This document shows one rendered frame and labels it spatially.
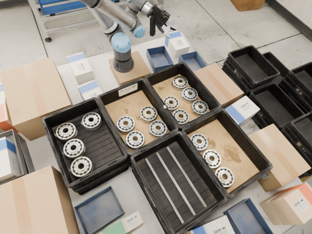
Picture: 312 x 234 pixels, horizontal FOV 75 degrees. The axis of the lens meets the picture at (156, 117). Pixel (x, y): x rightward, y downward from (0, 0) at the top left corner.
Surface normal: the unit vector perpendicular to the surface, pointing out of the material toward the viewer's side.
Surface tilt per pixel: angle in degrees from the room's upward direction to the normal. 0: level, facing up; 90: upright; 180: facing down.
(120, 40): 9
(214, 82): 0
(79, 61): 0
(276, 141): 0
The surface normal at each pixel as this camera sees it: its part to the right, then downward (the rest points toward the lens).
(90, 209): 0.08, -0.49
